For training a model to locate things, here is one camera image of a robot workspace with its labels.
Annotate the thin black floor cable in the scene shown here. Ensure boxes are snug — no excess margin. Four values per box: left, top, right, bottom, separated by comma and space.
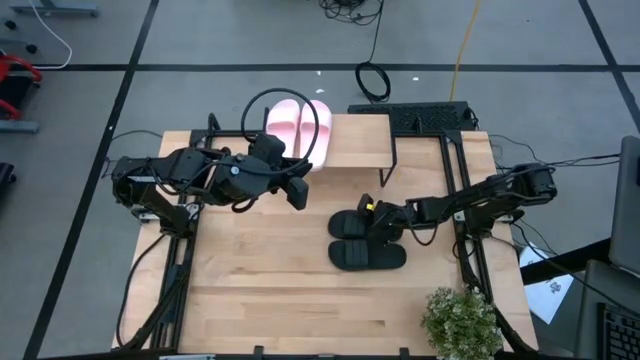
99, 128, 164, 181
487, 132, 622, 174

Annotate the yellow hanging cable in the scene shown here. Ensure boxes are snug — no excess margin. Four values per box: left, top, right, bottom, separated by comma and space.
448, 0, 484, 103

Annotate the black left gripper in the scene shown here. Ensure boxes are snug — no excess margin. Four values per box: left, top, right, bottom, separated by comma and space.
272, 152, 314, 211

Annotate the black metal rig frame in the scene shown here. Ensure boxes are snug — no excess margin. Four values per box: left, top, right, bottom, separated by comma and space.
148, 112, 539, 360

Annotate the black coiled hanging cable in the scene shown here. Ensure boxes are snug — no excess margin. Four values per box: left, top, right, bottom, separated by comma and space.
354, 0, 393, 104

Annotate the black keyboard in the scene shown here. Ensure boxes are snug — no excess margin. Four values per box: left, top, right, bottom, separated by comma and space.
597, 302, 640, 360

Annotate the pink slide sandal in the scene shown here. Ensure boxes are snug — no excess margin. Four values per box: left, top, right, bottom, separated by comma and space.
264, 98, 302, 159
298, 99, 334, 173

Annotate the wooden shelf with black legs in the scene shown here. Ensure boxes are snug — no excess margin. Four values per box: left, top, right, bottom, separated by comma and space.
258, 106, 399, 189

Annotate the black chair base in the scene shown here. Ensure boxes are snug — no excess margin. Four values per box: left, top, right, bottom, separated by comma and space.
0, 162, 18, 201

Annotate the red cart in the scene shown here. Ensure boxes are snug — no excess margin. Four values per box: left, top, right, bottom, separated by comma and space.
0, 53, 44, 122

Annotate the green potted plant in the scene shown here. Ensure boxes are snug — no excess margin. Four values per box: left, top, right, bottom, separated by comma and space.
421, 286, 504, 360

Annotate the grey flat base plate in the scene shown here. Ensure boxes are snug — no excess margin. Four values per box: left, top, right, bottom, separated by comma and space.
0, 119, 41, 134

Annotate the grey table foot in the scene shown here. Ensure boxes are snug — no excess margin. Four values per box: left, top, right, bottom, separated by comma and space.
8, 0, 100, 19

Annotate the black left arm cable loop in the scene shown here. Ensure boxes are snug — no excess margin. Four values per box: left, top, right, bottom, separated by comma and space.
240, 87, 321, 176

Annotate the thick black cable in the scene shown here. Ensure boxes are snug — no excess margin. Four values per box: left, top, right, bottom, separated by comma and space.
115, 232, 172, 350

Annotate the black desk bar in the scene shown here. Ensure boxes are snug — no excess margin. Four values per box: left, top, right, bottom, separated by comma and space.
519, 237, 614, 287

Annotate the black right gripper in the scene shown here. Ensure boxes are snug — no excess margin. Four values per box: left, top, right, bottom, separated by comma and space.
357, 193, 410, 249

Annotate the grey desk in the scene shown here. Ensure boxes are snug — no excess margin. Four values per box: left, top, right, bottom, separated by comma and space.
574, 259, 640, 360

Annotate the black slide sandal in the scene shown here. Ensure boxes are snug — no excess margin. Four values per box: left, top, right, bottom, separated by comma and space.
327, 209, 405, 243
327, 239, 408, 273

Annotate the white paper sheet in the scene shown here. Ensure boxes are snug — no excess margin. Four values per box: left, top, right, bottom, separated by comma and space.
518, 242, 576, 326

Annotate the black cable tangle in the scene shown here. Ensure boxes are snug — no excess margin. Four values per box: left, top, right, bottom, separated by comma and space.
318, 0, 387, 27

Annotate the grey monitor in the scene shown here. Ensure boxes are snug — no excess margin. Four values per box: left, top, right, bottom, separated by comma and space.
608, 135, 640, 279

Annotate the white floor cable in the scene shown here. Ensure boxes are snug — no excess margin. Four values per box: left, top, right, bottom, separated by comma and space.
29, 0, 74, 71

